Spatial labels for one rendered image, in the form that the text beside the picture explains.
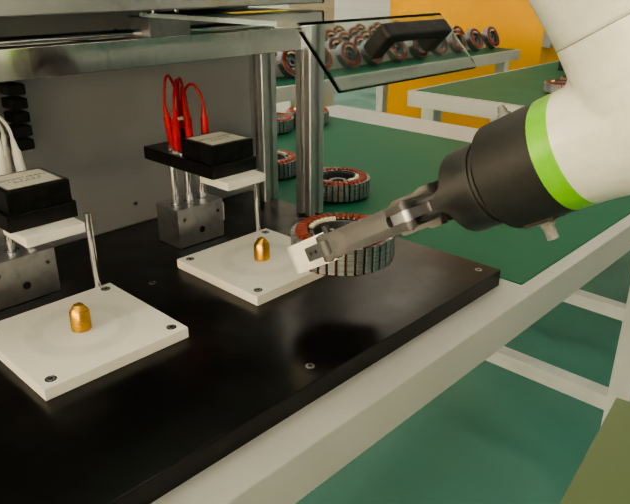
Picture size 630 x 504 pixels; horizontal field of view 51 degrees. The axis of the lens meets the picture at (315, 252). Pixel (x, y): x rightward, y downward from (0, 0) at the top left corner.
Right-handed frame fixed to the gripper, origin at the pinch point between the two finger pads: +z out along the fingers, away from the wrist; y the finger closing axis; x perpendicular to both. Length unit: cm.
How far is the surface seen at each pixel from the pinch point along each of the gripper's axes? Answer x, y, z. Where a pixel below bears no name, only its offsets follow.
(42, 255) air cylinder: 10.9, -22.0, 23.0
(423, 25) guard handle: 17.4, 9.2, -13.1
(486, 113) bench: 20, 133, 57
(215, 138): 17.5, -0.4, 13.9
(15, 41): 32.6, -19.0, 15.6
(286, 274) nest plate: -1.2, -1.3, 9.7
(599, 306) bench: -47, 137, 48
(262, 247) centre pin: 2.9, -0.6, 12.9
